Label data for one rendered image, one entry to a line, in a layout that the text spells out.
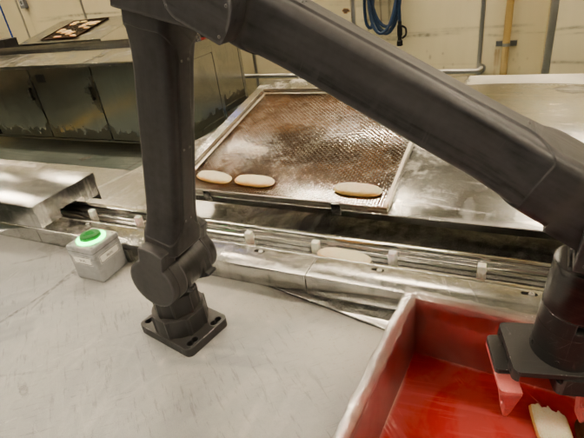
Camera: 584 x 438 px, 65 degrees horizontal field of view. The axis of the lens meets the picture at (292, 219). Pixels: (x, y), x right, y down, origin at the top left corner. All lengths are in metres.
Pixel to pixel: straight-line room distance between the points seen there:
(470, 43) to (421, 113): 4.04
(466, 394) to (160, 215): 0.44
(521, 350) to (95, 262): 0.72
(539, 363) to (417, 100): 0.27
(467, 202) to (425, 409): 0.41
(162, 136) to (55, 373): 0.43
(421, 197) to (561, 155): 0.53
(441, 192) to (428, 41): 3.60
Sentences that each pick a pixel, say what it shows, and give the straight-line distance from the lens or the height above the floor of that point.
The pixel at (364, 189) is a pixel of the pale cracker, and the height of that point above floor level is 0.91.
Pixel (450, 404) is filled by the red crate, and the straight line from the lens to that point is 0.63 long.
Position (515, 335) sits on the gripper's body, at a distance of 0.52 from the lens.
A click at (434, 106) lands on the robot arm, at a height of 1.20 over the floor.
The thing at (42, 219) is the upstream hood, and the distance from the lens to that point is 1.16.
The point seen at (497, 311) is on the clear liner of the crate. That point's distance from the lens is 0.61.
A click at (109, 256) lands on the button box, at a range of 0.96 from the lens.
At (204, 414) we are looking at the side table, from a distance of 0.65.
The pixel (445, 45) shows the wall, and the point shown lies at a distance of 4.45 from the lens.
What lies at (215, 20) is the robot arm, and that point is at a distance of 0.41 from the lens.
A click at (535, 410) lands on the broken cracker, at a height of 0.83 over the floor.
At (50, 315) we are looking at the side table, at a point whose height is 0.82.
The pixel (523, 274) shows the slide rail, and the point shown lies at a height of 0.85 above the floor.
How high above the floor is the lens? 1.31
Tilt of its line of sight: 29 degrees down
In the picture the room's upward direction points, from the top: 8 degrees counter-clockwise
